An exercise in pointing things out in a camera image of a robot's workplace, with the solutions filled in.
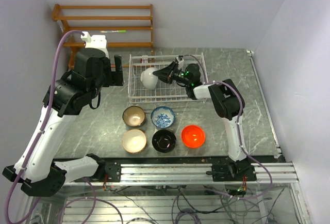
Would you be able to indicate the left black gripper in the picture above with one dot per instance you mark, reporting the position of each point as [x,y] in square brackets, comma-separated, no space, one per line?
[115,77]

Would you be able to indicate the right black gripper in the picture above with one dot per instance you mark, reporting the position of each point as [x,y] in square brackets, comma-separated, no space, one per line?
[165,75]

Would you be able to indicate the white ceramic bowl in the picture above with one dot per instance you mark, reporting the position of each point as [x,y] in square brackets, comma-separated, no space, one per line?
[148,79]

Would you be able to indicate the white wire dish rack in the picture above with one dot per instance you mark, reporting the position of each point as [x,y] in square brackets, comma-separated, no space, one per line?
[163,92]

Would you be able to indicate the blue patterned white bowl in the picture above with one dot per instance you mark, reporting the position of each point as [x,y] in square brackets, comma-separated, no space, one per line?
[163,117]

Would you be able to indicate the glossy black bowl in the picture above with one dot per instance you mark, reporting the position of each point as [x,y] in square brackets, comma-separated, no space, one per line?
[164,141]

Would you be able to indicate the orange red bowl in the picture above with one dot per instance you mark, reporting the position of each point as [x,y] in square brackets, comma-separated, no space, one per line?
[193,136]

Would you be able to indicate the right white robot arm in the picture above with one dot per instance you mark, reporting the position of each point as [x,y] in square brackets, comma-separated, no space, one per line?
[228,104]

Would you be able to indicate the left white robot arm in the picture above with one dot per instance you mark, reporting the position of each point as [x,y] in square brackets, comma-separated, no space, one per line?
[36,171]

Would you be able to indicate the wooden slatted shelf rack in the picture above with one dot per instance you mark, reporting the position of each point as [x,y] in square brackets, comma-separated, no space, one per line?
[93,19]

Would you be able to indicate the dark bowl beige inside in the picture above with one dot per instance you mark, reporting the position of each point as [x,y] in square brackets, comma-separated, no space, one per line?
[134,116]

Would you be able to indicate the green white pen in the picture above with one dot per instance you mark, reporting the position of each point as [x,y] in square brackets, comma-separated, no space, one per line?
[112,31]

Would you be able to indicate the brown bowl cream inside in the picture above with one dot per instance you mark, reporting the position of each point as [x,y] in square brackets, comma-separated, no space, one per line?
[134,141]

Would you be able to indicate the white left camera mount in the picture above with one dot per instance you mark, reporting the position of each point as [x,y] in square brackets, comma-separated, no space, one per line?
[95,41]

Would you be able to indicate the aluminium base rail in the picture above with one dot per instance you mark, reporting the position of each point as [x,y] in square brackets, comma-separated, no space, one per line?
[198,170]

